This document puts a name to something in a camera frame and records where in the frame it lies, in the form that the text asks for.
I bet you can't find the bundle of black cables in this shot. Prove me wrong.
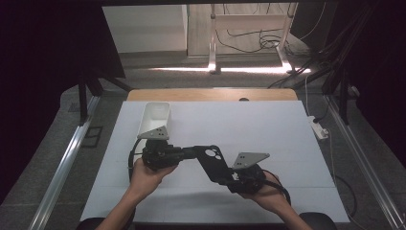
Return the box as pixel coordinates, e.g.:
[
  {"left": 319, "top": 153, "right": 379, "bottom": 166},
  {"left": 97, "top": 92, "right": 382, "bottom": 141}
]
[{"left": 267, "top": 6, "right": 377, "bottom": 90}]

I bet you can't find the white cabinet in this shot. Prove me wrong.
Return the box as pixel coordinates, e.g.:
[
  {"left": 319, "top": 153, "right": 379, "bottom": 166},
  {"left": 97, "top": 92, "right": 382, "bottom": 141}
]
[{"left": 101, "top": 4, "right": 189, "bottom": 54}]

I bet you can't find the dark curtain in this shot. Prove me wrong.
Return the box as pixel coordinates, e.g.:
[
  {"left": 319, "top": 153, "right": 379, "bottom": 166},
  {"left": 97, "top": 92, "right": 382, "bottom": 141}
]
[
  {"left": 0, "top": 0, "right": 126, "bottom": 205},
  {"left": 322, "top": 0, "right": 406, "bottom": 161}
]

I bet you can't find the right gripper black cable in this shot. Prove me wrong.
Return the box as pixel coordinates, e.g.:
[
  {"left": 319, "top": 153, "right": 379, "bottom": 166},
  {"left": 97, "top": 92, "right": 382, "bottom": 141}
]
[{"left": 262, "top": 169, "right": 293, "bottom": 206}]

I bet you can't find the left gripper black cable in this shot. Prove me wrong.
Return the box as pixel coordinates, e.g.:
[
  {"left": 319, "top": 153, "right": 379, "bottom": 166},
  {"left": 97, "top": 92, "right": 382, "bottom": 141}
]
[{"left": 126, "top": 138, "right": 144, "bottom": 184}]

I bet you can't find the black phone case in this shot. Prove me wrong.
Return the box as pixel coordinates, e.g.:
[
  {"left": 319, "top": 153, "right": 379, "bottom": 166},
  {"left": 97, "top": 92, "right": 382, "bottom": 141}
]
[{"left": 192, "top": 145, "right": 237, "bottom": 187}]

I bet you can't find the person's left leg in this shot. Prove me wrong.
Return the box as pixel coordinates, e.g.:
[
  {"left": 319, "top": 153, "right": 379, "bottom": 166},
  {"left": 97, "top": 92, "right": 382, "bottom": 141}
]
[{"left": 76, "top": 217, "right": 107, "bottom": 230}]

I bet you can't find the black metal stand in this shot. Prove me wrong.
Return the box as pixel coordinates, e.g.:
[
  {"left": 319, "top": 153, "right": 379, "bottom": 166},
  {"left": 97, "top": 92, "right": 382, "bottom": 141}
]
[
  {"left": 320, "top": 68, "right": 352, "bottom": 126},
  {"left": 77, "top": 68, "right": 132, "bottom": 127}
]

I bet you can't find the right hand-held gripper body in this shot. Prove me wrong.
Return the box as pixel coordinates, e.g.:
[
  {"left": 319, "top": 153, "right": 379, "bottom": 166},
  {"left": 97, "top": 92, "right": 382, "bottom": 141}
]
[{"left": 227, "top": 151, "right": 271, "bottom": 196}]

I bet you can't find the aluminium rail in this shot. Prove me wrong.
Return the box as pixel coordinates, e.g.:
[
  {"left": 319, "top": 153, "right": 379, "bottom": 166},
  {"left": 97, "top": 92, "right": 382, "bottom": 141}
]
[
  {"left": 28, "top": 95, "right": 102, "bottom": 230},
  {"left": 324, "top": 95, "right": 406, "bottom": 230}
]

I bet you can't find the white cover board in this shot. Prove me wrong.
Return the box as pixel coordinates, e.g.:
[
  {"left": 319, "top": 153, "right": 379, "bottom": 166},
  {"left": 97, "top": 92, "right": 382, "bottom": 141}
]
[{"left": 79, "top": 100, "right": 350, "bottom": 224}]

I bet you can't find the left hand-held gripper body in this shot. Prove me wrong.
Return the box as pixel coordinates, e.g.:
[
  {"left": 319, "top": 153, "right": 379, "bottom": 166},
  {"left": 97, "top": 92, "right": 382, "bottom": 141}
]
[{"left": 136, "top": 125, "right": 187, "bottom": 173}]

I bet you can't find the person's left hand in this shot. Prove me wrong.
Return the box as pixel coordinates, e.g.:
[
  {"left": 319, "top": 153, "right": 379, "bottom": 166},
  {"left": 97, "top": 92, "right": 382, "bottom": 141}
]
[{"left": 128, "top": 157, "right": 178, "bottom": 196}]

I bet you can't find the thin black cable loop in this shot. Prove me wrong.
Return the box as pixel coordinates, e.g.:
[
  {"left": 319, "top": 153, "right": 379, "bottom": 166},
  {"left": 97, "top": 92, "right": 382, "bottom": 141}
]
[{"left": 333, "top": 174, "right": 358, "bottom": 219}]

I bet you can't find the tangle of black floor cables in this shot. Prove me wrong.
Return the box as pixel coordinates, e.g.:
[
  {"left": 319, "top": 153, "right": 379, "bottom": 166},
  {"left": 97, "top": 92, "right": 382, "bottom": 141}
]
[{"left": 214, "top": 28, "right": 309, "bottom": 58}]

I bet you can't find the person's right hand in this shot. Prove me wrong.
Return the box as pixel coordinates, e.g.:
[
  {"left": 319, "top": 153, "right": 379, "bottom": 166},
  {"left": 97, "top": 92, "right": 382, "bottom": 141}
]
[{"left": 243, "top": 172, "right": 291, "bottom": 215}]

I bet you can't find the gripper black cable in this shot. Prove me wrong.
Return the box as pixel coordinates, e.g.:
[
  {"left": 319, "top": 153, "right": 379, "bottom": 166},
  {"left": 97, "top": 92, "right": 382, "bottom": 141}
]
[
  {"left": 126, "top": 138, "right": 144, "bottom": 184},
  {"left": 262, "top": 169, "right": 293, "bottom": 206}
]

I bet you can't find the white plastic storage bin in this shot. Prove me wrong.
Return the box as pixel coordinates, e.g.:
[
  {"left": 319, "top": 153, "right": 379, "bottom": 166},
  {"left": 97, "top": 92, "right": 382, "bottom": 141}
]
[{"left": 128, "top": 101, "right": 172, "bottom": 168}]

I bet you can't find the wooden table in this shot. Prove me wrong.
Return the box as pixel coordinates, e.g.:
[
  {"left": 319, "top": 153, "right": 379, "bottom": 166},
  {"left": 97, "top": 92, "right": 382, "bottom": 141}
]
[{"left": 126, "top": 88, "right": 299, "bottom": 103}]

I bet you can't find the thin white cable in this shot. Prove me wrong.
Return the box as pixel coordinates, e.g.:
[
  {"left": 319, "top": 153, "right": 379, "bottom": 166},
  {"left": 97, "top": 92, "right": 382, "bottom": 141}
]
[{"left": 304, "top": 75, "right": 312, "bottom": 117}]

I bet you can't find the white metal frame stand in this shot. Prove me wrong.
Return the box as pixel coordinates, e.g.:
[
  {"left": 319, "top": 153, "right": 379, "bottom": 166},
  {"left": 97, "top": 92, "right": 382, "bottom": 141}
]
[{"left": 207, "top": 3, "right": 300, "bottom": 75}]

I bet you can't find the person's leg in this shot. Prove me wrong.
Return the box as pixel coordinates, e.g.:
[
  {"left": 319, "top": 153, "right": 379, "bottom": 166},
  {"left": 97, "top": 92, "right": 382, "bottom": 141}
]
[
  {"left": 299, "top": 212, "right": 339, "bottom": 230},
  {"left": 76, "top": 217, "right": 107, "bottom": 230}
]

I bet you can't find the person's right leg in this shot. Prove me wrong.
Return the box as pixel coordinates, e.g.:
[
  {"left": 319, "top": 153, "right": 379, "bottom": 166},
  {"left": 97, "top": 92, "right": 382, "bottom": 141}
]
[{"left": 299, "top": 212, "right": 339, "bottom": 230}]

